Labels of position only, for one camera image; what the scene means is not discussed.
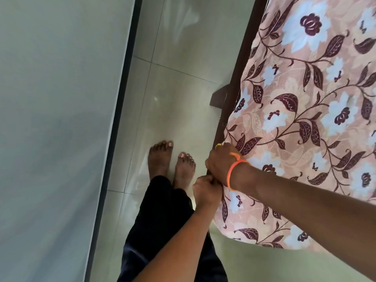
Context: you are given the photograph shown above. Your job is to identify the peach floral sheet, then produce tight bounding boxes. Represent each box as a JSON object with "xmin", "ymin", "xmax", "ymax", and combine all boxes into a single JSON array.
[{"xmin": 213, "ymin": 0, "xmax": 376, "ymax": 251}]

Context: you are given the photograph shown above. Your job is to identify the orange wrist band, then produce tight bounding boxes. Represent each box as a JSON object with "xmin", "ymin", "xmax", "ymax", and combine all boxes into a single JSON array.
[{"xmin": 227, "ymin": 152, "xmax": 251, "ymax": 192}]

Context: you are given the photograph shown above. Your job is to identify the person's right forearm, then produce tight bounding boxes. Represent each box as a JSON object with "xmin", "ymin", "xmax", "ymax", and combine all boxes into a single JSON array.
[{"xmin": 230, "ymin": 164, "xmax": 376, "ymax": 273}]

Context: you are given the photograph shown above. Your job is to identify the person's dark trousers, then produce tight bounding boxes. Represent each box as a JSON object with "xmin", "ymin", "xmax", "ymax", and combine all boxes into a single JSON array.
[{"xmin": 117, "ymin": 175, "xmax": 228, "ymax": 282}]

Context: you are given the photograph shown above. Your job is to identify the person's right hand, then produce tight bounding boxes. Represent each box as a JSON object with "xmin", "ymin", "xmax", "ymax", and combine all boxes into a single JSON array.
[{"xmin": 205, "ymin": 142, "xmax": 250, "ymax": 190}]

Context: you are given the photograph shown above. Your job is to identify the black bed frame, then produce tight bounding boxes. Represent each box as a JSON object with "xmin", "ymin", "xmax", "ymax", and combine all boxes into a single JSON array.
[{"xmin": 209, "ymin": 0, "xmax": 270, "ymax": 177}]

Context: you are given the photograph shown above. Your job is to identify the person's left hand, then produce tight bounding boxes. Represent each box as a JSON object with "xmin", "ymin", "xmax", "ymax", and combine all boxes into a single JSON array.
[{"xmin": 192, "ymin": 174, "xmax": 224, "ymax": 212}]

